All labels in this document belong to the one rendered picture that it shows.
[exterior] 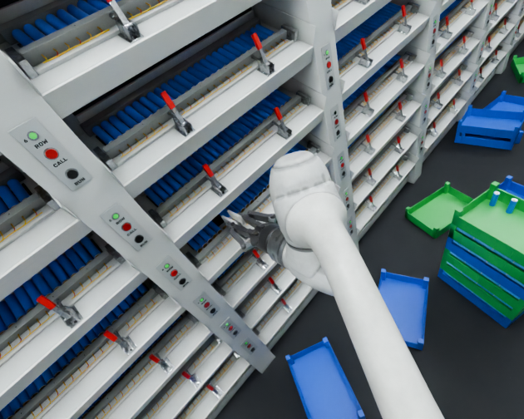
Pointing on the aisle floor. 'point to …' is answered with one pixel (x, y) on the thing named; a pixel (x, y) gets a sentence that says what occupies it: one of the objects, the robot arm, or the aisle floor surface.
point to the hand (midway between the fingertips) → (233, 219)
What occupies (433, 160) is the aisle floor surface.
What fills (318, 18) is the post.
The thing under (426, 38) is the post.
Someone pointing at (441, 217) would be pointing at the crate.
